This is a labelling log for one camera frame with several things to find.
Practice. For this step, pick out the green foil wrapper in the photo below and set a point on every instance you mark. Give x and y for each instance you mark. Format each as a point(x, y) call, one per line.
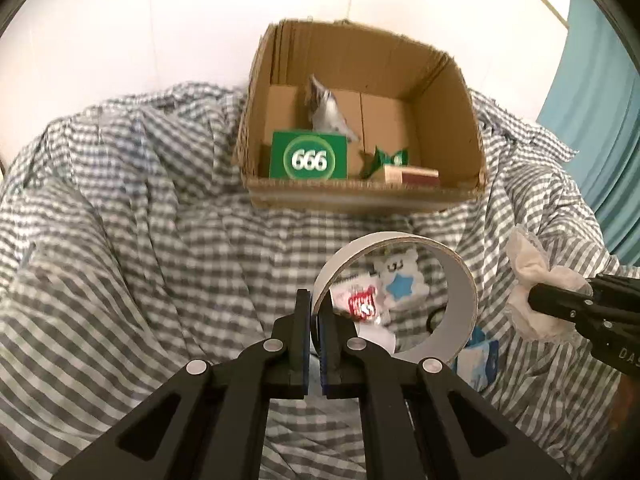
point(385, 157)

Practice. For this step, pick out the white and red sachet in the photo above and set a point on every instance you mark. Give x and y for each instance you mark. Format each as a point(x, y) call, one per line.
point(362, 305)

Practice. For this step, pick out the silver foil wrapper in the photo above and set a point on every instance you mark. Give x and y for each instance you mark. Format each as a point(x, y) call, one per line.
point(325, 110)

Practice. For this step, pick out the white bear with blue star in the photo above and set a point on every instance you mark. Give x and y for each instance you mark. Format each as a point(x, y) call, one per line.
point(400, 285)

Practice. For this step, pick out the brown cardboard box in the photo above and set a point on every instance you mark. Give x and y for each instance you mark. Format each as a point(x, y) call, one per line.
point(360, 45)

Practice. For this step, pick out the small wooden box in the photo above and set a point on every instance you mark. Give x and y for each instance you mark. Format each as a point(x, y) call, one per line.
point(395, 175)

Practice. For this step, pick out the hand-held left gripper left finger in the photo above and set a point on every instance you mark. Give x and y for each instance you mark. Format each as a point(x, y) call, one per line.
point(301, 360)

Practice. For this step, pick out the grey checked cloth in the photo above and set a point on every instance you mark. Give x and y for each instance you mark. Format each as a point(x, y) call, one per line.
point(150, 260)

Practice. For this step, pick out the teal curtain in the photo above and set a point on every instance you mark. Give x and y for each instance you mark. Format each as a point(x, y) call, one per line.
point(600, 110)

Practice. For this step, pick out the blue and white tissue packet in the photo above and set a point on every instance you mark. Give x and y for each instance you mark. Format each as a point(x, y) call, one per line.
point(480, 360)

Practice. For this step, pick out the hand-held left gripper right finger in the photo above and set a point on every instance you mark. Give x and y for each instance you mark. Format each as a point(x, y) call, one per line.
point(326, 360)

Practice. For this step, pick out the white cardboard tape roll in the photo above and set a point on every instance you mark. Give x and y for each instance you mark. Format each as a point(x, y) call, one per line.
point(465, 300)

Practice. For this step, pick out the green card box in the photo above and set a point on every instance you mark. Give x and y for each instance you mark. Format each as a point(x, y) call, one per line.
point(280, 160)

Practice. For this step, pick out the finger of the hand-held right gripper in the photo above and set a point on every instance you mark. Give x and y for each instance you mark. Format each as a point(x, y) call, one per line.
point(620, 287)
point(555, 300)

